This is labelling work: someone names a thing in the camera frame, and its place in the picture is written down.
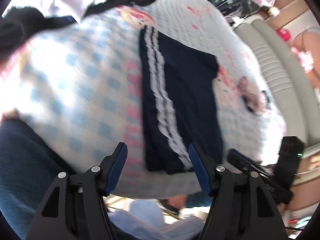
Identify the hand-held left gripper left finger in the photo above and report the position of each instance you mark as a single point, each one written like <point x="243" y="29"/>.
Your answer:
<point x="116" y="165"/>

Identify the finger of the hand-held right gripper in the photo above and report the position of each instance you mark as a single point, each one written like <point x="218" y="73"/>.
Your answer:
<point x="277" y="190"/>
<point x="240" y="157"/>

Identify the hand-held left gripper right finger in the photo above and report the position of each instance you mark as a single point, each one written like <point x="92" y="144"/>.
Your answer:
<point x="200" y="170"/>

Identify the navy striped pants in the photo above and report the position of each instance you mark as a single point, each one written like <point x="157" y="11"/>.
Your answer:
<point x="180" y="92"/>

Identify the person's right leg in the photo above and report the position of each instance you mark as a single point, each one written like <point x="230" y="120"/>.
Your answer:
<point x="197" y="201"/>

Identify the person's leg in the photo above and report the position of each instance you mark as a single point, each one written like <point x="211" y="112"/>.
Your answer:
<point x="22" y="170"/>
<point x="197" y="201"/>

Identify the black slipper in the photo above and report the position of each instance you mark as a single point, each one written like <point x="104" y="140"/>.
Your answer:
<point x="170" y="207"/>

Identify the dark folded garment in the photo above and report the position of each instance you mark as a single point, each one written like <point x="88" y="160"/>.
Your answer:
<point x="260" y="103"/>

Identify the light blue fleece cloth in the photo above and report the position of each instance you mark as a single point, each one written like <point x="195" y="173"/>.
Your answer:
<point x="150" y="222"/>

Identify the pink printed folded pajamas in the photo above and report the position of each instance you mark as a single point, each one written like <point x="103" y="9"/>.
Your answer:
<point x="246" y="85"/>

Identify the grey padded headboard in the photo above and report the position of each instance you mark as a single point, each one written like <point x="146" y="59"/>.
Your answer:
<point x="280" y="80"/>

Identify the person's left leg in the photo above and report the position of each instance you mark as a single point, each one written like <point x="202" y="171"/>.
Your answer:
<point x="22" y="170"/>

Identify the printed checkered blanket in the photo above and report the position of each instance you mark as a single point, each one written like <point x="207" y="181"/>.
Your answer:
<point x="75" y="80"/>

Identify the pink white cat plush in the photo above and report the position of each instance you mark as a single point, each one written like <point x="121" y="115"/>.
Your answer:
<point x="305" y="60"/>

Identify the red plush toy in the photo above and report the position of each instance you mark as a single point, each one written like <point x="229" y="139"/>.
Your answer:
<point x="284" y="33"/>

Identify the yellow white plush toy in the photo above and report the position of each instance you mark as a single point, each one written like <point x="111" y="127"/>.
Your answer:
<point x="273" y="12"/>

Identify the black crumpled garment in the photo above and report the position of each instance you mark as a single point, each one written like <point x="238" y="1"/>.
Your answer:
<point x="22" y="27"/>

